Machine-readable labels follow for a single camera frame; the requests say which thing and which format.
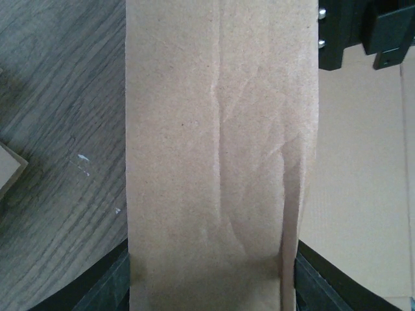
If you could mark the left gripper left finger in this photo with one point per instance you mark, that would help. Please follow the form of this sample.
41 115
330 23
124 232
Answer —
104 286

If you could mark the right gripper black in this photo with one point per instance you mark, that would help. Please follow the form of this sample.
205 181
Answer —
383 28

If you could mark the stack of flat cardboard blanks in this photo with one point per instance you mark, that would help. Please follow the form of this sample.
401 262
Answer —
12 166

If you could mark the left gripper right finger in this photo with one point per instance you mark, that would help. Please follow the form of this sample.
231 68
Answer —
322 286

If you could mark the cardboard box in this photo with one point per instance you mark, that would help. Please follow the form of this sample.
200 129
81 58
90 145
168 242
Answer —
238 148

